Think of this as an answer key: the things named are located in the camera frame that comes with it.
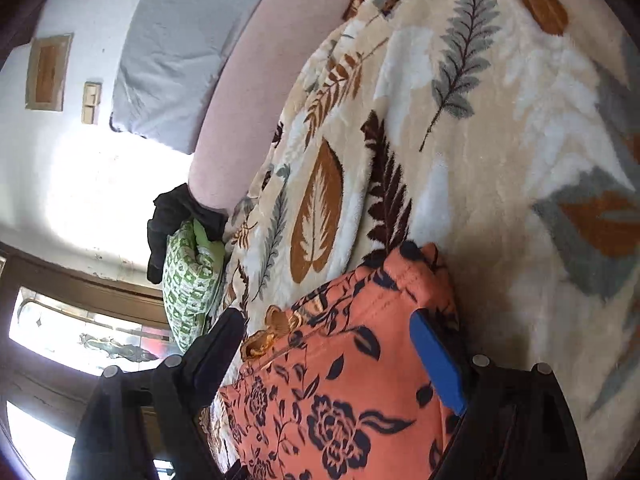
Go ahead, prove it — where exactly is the black cloth bundle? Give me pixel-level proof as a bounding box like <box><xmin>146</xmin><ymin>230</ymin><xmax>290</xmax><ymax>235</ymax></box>
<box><xmin>146</xmin><ymin>183</ymin><xmax>228</xmax><ymax>285</ymax></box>

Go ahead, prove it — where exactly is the beige wall switch plate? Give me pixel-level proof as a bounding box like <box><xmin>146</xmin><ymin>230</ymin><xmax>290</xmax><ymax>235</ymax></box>
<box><xmin>81</xmin><ymin>81</ymin><xmax>102</xmax><ymax>125</ymax></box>

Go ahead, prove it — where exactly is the cream leaf-pattern fleece blanket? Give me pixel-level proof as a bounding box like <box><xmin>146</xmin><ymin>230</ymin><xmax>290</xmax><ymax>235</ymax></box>
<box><xmin>220</xmin><ymin>0</ymin><xmax>639</xmax><ymax>479</ymax></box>

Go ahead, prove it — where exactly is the green white patterned pillow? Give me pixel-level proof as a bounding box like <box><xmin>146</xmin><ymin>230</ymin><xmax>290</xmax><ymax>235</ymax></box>
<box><xmin>162</xmin><ymin>219</ymin><xmax>226</xmax><ymax>353</ymax></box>

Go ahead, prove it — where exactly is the brown framed wall panel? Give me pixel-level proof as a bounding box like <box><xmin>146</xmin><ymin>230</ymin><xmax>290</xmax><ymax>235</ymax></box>
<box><xmin>25</xmin><ymin>34</ymin><xmax>74</xmax><ymax>112</ymax></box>

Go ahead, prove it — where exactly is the orange black floral garment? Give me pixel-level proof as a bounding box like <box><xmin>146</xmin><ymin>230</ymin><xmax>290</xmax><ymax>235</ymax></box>
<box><xmin>208</xmin><ymin>242</ymin><xmax>458</xmax><ymax>479</ymax></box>

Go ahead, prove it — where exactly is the grey blue pillow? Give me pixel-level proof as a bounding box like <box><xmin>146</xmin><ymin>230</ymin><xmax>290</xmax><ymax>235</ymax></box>
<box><xmin>110</xmin><ymin>0</ymin><xmax>262</xmax><ymax>155</ymax></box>

